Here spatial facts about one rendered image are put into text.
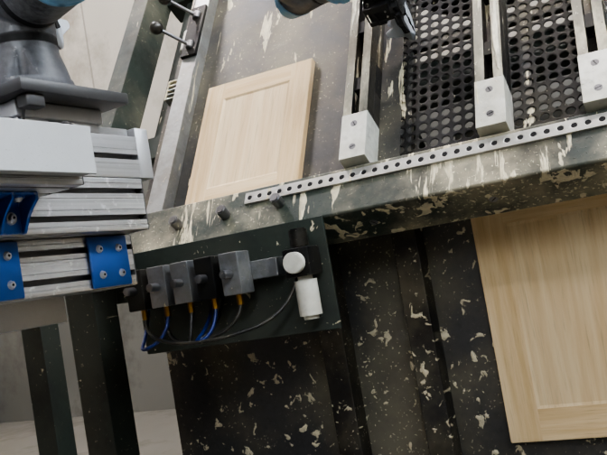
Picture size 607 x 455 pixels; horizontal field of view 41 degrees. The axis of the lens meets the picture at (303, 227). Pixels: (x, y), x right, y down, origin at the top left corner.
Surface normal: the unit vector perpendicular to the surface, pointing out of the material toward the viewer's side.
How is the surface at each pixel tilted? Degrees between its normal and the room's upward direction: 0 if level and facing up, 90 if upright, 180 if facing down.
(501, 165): 57
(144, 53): 90
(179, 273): 90
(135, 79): 90
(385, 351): 90
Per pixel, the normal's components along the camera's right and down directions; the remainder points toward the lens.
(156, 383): -0.51, 0.04
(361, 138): -0.45, -0.52
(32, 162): 0.84, -0.18
